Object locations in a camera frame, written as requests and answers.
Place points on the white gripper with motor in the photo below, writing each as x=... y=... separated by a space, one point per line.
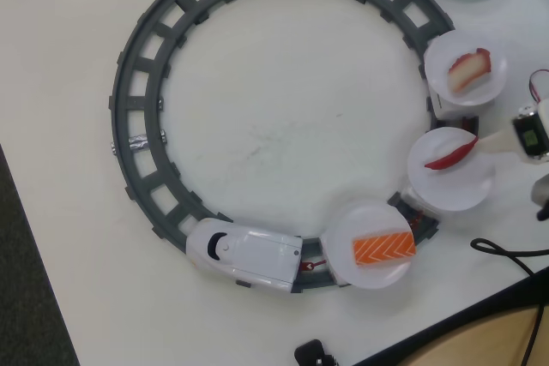
x=503 y=143

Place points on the red and white octopus sushi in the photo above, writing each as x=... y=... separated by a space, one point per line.
x=467 y=72

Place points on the white Shinkansen toy locomotive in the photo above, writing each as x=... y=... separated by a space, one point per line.
x=261 y=254

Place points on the white round plate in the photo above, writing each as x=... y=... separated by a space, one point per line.
x=343 y=229
x=454 y=186
x=480 y=87

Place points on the wooden furniture piece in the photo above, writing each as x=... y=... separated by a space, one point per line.
x=493 y=340

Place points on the red train coupler hook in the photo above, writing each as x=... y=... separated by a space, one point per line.
x=307 y=266

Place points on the black power adapter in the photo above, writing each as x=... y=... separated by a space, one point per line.
x=311 y=351

